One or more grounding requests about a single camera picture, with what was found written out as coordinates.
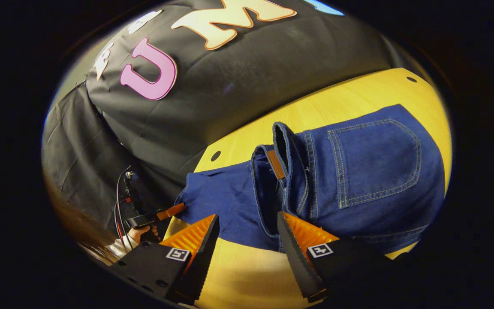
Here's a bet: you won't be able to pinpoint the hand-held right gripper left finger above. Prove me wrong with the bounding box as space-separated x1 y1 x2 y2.
109 214 221 306

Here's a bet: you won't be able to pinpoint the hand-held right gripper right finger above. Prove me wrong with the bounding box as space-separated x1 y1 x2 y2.
276 210 395 303

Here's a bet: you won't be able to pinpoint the blue denim jeans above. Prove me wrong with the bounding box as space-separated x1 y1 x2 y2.
174 104 446 260

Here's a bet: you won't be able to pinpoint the person's brown hair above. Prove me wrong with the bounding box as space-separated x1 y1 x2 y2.
43 172 121 267

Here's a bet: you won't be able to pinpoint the black backdrop cloth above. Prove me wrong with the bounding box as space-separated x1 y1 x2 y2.
41 0 428 241

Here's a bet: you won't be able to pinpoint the black cable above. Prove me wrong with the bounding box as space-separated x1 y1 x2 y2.
113 170 134 251

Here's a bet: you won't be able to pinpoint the red cable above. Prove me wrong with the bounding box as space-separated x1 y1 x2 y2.
119 195 130 243

